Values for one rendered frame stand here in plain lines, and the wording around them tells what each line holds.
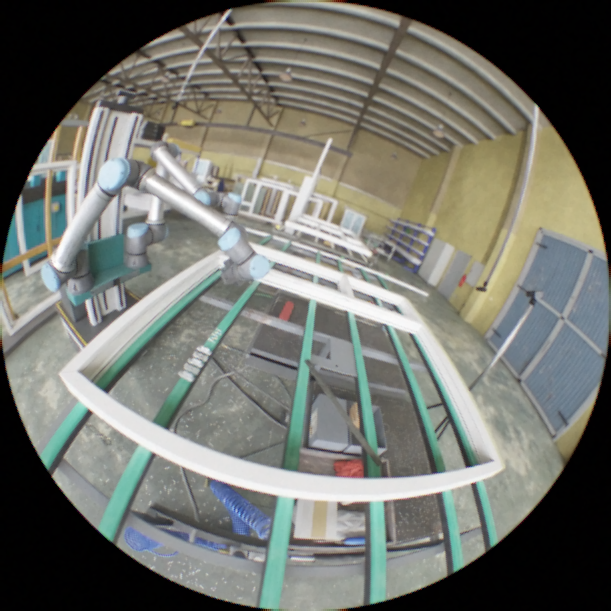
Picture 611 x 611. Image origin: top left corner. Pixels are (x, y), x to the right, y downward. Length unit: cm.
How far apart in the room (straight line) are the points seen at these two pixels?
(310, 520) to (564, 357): 603
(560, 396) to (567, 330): 150
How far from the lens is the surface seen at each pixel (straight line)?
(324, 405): 92
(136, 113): 163
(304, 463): 88
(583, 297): 649
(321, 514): 75
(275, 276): 123
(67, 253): 114
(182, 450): 48
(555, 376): 624
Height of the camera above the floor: 139
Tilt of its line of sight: 27 degrees down
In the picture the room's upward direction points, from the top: 21 degrees clockwise
